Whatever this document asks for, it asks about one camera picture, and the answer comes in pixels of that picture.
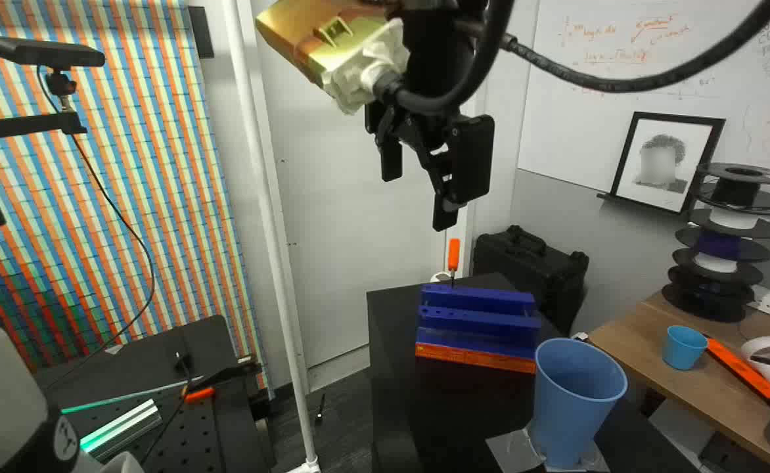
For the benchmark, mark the grey metal base plate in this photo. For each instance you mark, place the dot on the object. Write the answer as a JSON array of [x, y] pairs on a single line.
[[511, 449]]

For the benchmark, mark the black hard case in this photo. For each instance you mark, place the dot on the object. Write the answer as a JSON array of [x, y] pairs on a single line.
[[532, 266]]

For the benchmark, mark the black framed picture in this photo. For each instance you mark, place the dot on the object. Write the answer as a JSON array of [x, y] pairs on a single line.
[[662, 160]]

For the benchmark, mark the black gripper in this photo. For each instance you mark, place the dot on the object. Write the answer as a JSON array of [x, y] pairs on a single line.
[[439, 61]]

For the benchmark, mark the stack of filament spools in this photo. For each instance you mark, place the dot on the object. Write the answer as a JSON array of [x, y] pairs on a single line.
[[727, 254]]

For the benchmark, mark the wooden side table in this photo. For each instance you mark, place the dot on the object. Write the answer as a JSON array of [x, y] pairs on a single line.
[[700, 396]]

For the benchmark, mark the black camera on stand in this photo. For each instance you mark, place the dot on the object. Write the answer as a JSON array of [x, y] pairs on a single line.
[[46, 54]]

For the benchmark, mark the black wall bracket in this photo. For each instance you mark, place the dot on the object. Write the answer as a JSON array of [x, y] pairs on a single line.
[[201, 29]]

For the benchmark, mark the gold and white wrist camera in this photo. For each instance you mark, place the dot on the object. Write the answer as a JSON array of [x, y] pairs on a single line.
[[332, 49]]

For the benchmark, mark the black perforated breadboard table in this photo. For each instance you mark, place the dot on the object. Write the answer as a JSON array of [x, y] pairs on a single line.
[[155, 396]]

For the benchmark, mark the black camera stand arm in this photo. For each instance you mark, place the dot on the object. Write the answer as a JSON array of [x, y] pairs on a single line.
[[17, 128]]

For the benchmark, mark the large blue plastic cup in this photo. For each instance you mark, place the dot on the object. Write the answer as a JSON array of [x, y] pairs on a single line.
[[571, 402]]

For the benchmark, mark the orange utility knife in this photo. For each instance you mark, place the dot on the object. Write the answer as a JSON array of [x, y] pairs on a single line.
[[742, 368]]

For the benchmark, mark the white vertical pole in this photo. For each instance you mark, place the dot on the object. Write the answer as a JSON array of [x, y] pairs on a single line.
[[268, 237]]

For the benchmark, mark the blue tool rack orange base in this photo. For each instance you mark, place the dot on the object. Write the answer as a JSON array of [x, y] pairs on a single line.
[[477, 323]]

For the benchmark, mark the shiny metal bar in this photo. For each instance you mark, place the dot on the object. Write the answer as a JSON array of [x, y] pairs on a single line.
[[117, 427]]

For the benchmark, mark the small blue cup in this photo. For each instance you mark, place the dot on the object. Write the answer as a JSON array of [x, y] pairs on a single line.
[[684, 348]]

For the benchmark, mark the orange black screwdriver on breadboard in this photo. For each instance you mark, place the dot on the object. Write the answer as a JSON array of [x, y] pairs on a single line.
[[217, 382]]

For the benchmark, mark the whiteboard with writing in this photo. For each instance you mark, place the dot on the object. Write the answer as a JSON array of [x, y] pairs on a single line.
[[662, 96]]

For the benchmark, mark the black pedestal table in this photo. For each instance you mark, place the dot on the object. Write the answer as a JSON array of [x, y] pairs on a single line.
[[437, 410]]

